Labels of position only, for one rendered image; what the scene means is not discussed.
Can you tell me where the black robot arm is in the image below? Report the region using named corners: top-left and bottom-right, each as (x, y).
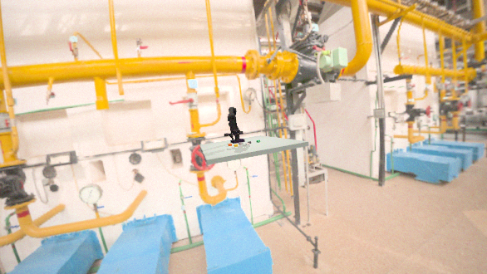
top-left (228, 106), bottom-right (240, 140)

